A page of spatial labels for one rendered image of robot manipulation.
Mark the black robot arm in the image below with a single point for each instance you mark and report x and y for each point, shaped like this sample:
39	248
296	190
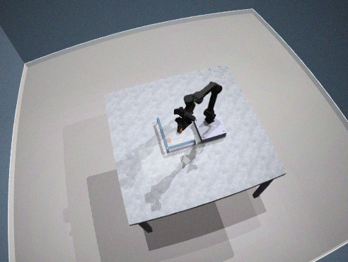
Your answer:
197	97

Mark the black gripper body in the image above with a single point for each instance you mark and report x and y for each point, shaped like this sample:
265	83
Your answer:
188	115

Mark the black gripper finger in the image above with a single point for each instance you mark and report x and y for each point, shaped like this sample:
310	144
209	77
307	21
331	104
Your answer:
186	123
180	124

